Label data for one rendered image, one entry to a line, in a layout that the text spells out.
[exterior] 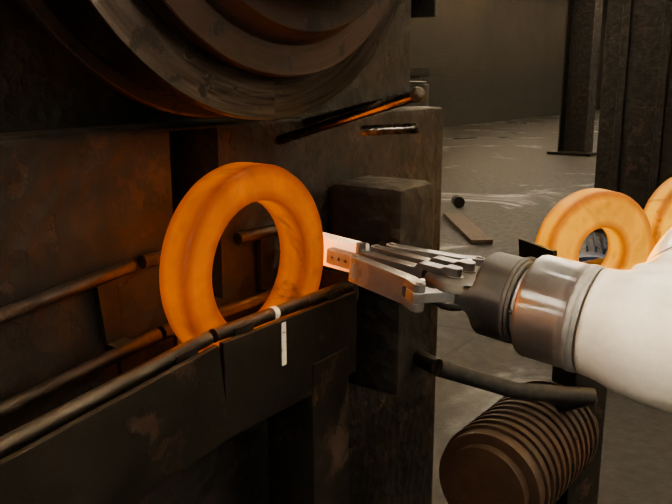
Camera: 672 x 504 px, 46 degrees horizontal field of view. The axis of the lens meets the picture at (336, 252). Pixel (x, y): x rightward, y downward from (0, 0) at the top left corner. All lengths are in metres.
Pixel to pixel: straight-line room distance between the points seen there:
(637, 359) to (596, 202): 0.39
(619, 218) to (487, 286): 0.37
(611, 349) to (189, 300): 0.33
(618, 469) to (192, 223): 1.56
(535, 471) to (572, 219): 0.29
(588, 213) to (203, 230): 0.50
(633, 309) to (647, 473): 1.45
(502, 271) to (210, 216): 0.25
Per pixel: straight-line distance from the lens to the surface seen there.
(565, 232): 0.96
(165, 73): 0.58
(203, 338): 0.64
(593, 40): 9.40
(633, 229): 1.02
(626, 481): 2.00
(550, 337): 0.64
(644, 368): 0.62
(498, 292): 0.66
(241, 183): 0.67
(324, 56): 0.69
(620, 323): 0.62
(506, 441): 0.89
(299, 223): 0.73
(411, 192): 0.85
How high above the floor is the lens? 0.92
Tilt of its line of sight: 13 degrees down
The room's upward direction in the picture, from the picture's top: straight up
